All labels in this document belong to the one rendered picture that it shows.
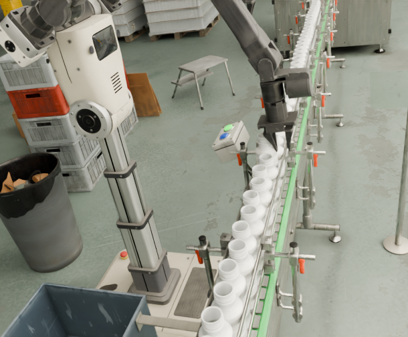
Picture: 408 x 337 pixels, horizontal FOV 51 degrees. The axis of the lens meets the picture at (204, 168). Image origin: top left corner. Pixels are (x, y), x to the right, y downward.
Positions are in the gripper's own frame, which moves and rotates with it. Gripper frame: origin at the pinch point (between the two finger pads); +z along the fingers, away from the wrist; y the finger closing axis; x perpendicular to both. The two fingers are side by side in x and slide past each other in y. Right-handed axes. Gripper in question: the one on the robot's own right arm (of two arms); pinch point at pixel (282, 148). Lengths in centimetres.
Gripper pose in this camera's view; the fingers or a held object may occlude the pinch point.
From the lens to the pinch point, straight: 118.6
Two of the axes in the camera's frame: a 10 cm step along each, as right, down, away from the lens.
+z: 2.4, 8.5, 4.7
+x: 2.7, -5.3, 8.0
